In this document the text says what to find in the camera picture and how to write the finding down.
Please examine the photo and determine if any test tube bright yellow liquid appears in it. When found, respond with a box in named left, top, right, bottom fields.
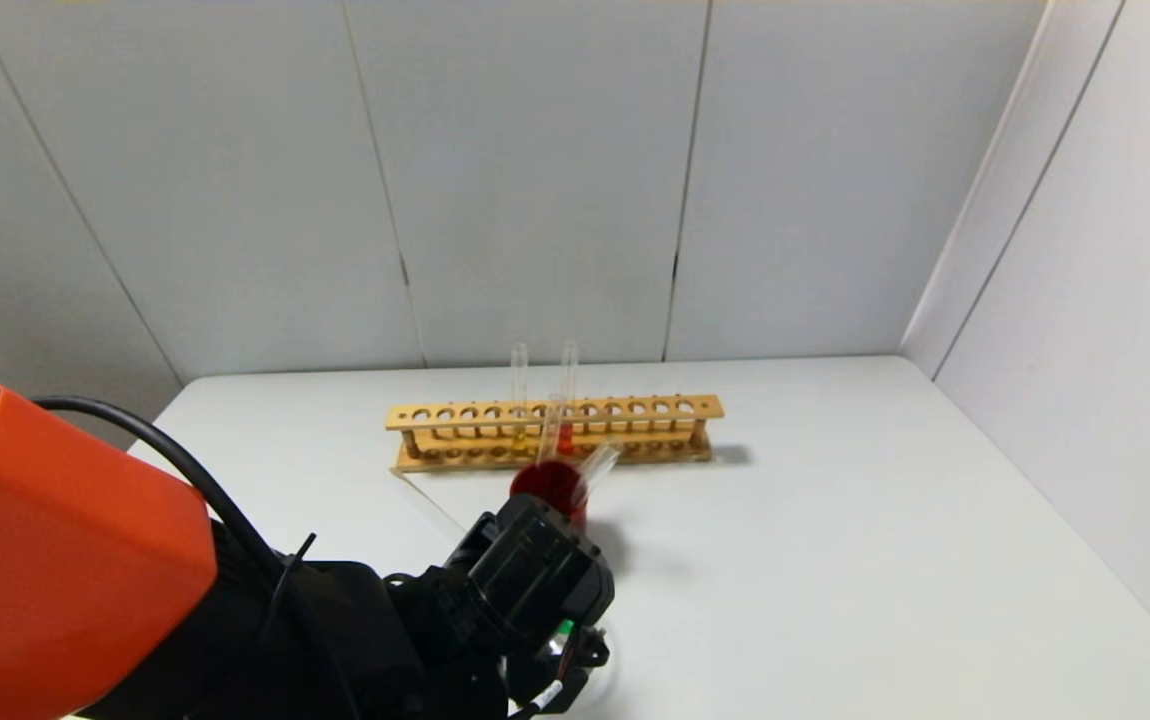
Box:
left=536, top=393, right=570, bottom=471

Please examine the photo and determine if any test tube blue liquid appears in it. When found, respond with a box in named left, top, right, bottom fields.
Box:
left=390, top=468, right=471, bottom=541

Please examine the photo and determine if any test tube red liquid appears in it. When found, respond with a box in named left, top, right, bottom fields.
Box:
left=559, top=341, right=581, bottom=456

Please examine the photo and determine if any test tube pale yellow liquid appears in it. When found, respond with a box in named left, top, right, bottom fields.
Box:
left=510, top=344, right=530, bottom=456

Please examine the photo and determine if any empty glass test tube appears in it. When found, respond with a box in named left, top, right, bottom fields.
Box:
left=573, top=442, right=623, bottom=493

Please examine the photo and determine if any wooden test tube rack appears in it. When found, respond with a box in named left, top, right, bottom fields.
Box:
left=385, top=394, right=726, bottom=474

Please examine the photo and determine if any red plastic cup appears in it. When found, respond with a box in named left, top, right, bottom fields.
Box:
left=511, top=459, right=591, bottom=531

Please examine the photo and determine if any clear glass beaker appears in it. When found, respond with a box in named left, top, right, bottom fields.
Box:
left=550, top=615, right=621, bottom=701

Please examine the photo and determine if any black camera cable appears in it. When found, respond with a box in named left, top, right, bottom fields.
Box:
left=505, top=625, right=586, bottom=720

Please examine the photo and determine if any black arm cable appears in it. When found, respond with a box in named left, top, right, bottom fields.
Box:
left=30, top=395, right=321, bottom=601

